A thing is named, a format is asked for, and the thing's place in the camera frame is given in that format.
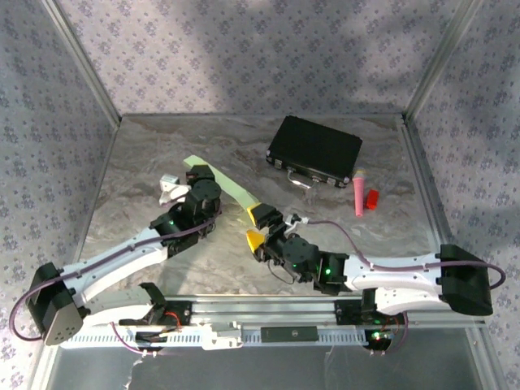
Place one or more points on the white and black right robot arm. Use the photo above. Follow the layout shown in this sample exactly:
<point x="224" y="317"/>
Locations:
<point x="390" y="276"/>

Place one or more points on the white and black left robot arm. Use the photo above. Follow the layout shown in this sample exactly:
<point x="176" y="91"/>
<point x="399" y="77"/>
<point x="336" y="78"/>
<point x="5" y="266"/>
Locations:
<point x="122" y="254"/>

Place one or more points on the aluminium side floor rail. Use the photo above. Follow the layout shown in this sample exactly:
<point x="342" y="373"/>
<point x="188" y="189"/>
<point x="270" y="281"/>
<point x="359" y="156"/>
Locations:
<point x="434" y="195"/>

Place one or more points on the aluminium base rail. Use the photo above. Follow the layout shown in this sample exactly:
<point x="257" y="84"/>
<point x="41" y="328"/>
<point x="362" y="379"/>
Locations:
<point x="260" y="310"/>

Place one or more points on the black bar on duct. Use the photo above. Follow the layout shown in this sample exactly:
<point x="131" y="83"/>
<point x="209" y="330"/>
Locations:
<point x="290" y="334"/>

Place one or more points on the black case with metal trim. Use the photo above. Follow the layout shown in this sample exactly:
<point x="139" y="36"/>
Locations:
<point x="315" y="148"/>

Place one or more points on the light green paper box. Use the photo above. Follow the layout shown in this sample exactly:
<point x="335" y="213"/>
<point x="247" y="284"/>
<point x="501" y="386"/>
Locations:
<point x="231" y="189"/>

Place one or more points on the aluminium frame post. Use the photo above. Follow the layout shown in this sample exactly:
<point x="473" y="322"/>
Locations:
<point x="443" y="61"/>
<point x="83" y="61"/>

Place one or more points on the red block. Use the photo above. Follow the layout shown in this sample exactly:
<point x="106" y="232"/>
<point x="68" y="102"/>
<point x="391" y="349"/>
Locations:
<point x="371" y="199"/>

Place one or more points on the white plastic bracket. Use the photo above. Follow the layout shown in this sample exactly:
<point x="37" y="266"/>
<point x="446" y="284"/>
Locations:
<point x="219" y="339"/>

